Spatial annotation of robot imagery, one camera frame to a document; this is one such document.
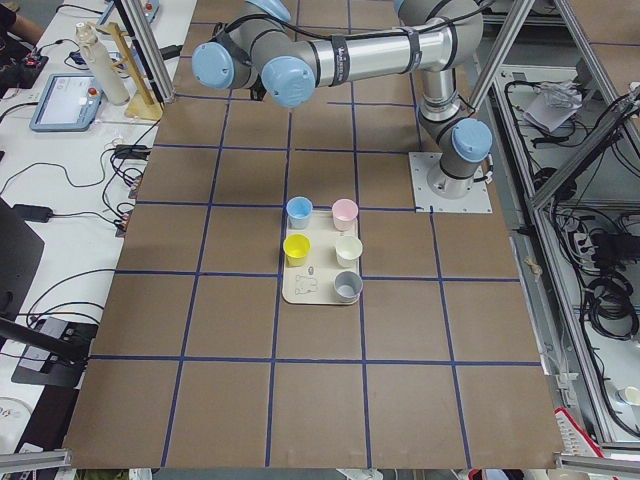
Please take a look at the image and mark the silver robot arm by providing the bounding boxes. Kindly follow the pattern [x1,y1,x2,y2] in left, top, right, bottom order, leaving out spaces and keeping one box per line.
[192,0,493,200]

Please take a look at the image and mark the yellow ikea cup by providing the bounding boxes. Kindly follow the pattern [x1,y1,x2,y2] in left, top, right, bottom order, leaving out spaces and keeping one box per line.
[283,234,311,267]

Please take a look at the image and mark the cream ikea cup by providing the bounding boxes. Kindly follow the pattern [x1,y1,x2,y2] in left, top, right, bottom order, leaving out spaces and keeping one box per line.
[335,235,363,268]

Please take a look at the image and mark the pink ikea cup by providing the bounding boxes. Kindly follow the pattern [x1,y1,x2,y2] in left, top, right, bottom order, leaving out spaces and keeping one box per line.
[331,198,359,231]

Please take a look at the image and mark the grey ikea cup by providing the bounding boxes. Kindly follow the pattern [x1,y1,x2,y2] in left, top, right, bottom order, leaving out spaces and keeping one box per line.
[333,271,363,304]

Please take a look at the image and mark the cream serving tray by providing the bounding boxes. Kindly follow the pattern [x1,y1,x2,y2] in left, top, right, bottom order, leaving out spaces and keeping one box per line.
[282,211,361,305]

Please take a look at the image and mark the wooden mug tree stand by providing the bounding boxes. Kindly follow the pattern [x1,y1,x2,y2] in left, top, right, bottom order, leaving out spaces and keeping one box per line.
[90,22,163,121]

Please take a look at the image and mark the cream insulated bottle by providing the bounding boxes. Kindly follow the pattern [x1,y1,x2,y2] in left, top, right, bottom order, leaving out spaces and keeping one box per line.
[75,22,130,106]

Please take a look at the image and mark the crumpled white paper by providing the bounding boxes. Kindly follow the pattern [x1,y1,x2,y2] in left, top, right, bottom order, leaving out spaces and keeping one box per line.
[523,81,583,133]

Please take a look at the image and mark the black power brick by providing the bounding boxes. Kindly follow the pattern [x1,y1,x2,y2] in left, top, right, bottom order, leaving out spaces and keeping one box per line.
[12,204,54,223]

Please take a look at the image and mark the black monitor stand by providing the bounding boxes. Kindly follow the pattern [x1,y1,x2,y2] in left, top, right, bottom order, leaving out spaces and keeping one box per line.
[1,202,97,388]

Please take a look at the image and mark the upper blue teach pendant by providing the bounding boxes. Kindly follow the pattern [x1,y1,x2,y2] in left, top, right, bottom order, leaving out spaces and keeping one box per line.
[29,73,102,132]

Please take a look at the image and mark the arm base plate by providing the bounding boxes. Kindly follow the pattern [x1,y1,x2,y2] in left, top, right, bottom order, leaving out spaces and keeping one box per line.
[409,152,493,214]

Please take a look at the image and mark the coiled black cables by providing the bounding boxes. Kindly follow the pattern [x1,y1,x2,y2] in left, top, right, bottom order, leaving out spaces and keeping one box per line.
[581,277,640,342]

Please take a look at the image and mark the aluminium frame post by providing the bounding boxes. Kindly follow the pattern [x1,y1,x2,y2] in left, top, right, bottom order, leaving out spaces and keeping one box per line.
[114,0,175,104]

